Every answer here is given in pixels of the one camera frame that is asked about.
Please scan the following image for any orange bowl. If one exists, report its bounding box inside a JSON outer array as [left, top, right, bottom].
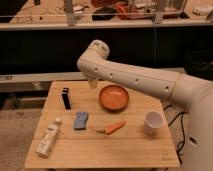
[[99, 85, 129, 111]]

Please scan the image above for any orange carrot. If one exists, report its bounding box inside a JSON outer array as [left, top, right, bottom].
[[98, 121, 126, 135]]

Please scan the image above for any black standing eraser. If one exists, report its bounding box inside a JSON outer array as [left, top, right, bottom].
[[62, 87, 71, 110]]

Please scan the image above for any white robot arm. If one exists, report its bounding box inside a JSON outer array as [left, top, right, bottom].
[[77, 40, 213, 171]]

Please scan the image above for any black object on shelf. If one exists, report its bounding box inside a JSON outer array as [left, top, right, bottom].
[[92, 7, 116, 21]]

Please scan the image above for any black floor cable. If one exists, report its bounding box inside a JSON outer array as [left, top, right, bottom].
[[163, 104, 189, 164]]

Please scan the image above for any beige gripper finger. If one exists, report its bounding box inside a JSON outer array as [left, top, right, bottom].
[[88, 79, 98, 89]]

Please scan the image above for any white lotion bottle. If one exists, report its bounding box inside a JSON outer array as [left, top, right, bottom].
[[36, 118, 61, 157]]

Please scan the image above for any white cup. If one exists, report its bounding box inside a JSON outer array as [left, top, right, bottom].
[[144, 111, 163, 135]]

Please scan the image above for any orange tool on shelf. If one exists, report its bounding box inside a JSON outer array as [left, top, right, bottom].
[[115, 1, 148, 20]]

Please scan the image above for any wooden table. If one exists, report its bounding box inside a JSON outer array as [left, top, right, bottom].
[[25, 81, 179, 169]]

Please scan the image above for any blue sponge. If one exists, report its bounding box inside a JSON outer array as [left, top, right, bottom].
[[73, 111, 89, 130]]

